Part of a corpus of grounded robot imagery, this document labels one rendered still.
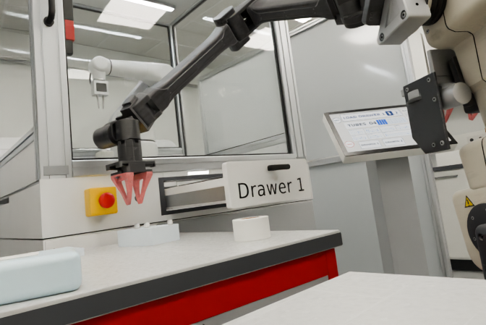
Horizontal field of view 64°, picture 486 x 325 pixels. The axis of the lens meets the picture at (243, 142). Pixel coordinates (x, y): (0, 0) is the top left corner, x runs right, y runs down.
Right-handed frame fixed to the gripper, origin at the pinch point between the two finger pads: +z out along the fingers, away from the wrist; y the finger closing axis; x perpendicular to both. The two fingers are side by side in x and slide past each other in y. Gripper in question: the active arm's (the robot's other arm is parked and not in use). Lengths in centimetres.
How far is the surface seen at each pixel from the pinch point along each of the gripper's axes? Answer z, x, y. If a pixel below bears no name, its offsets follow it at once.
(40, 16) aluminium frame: -52, -19, 11
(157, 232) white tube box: 7.9, 7.8, 0.1
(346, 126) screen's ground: -25, 6, -114
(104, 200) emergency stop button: -1.4, -10.1, 1.7
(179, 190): -1.9, -5.2, -19.1
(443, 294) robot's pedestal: 12, 72, 26
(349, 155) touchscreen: -10, 11, -102
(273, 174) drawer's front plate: -2.2, 22.0, -27.4
